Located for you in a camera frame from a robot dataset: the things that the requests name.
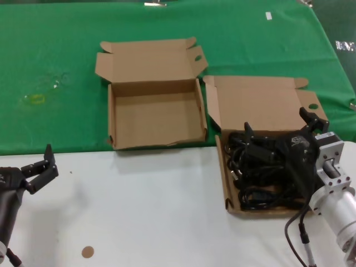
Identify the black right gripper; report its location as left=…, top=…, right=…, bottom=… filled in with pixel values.
left=244, top=107, right=330, bottom=201

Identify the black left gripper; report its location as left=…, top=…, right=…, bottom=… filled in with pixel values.
left=0, top=144, right=60, bottom=243

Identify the cardboard box with open lid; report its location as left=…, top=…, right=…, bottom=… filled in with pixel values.
left=202, top=75, right=329, bottom=221
left=94, top=37, right=209, bottom=151

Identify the clear film scrap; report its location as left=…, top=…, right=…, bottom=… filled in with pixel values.
left=41, top=72, right=70, bottom=90

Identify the crumpled silver foil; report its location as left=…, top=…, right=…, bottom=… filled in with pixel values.
left=335, top=41, right=356, bottom=52

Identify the green table cloth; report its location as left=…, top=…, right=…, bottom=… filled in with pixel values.
left=0, top=2, right=356, bottom=156

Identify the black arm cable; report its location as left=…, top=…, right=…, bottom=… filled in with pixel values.
left=4, top=248, right=23, bottom=267
left=283, top=204, right=312, bottom=267

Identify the cable with silver connector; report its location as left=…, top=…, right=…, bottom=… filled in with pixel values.
left=298, top=221, right=317, bottom=267

